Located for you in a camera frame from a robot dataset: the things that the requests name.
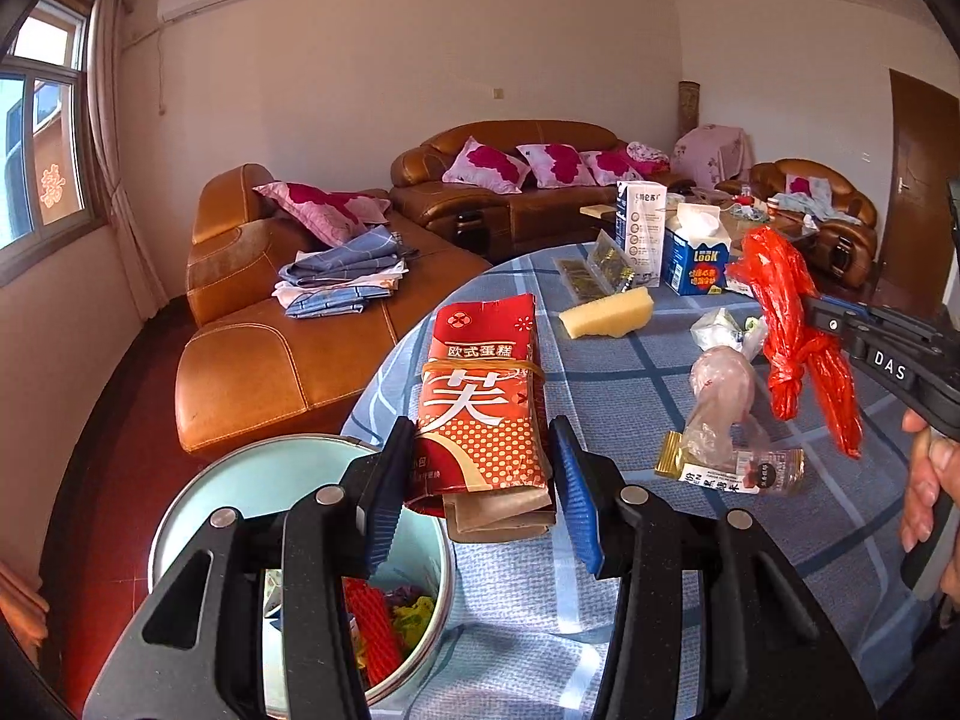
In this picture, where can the blue plaid tablecloth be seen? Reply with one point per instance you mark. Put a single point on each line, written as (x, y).
(528, 634)

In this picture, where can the pink floral pillow left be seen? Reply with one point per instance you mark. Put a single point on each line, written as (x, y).
(488, 168)

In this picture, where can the purple plastic wrapper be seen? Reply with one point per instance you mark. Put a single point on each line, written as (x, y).
(411, 610)

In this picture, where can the pink cloth covered chair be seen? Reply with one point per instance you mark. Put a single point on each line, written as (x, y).
(711, 154)

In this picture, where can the brown wooden door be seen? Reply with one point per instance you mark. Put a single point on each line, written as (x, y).
(916, 254)

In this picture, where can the red paper bag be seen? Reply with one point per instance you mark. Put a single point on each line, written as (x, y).
(480, 462)

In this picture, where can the window with brown frame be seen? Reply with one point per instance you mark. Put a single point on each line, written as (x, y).
(45, 203)

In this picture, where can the beige curtain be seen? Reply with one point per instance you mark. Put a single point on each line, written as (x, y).
(103, 54)

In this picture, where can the wooden coffee table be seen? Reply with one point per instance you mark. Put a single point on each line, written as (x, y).
(604, 214)

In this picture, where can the pink floral pillow middle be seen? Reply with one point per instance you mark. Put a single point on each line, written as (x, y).
(556, 165)

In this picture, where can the yellow sponge wedge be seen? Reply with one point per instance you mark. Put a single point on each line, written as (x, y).
(612, 316)

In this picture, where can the person's right hand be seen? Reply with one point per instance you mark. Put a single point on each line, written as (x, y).
(933, 468)

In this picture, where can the gold clear snack wrapper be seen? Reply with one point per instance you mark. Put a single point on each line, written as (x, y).
(749, 472)

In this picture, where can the tall white blue carton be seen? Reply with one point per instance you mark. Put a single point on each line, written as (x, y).
(640, 227)

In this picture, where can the pink floral pillow on chaise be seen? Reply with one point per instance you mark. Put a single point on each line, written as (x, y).
(334, 218)

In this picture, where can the clear plastic bag red print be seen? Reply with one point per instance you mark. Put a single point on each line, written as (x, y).
(723, 384)

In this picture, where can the orange leather chaise sofa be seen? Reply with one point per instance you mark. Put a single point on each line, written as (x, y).
(250, 371)

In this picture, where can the clear gold snack packet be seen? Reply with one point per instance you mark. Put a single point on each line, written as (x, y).
(609, 266)

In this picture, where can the pink floral pillow right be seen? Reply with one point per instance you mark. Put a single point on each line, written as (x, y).
(632, 161)

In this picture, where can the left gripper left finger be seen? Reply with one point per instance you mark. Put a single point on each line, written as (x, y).
(193, 649)

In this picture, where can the stack of folded blue cloths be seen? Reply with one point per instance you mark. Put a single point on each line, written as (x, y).
(343, 280)

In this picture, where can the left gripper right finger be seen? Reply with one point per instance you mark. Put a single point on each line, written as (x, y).
(768, 650)

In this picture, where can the brown leather three-seat sofa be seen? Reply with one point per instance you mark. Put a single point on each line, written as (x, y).
(498, 226)

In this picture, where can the crumpled yellow white wrapper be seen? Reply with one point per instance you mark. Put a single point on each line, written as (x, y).
(719, 327)

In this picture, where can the brown leather armchair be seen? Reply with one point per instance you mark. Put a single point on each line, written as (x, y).
(827, 219)

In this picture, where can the red foam net sleeve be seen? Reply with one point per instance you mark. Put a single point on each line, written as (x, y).
(383, 652)

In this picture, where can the blue Look milk carton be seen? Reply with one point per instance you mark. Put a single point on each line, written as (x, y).
(696, 250)

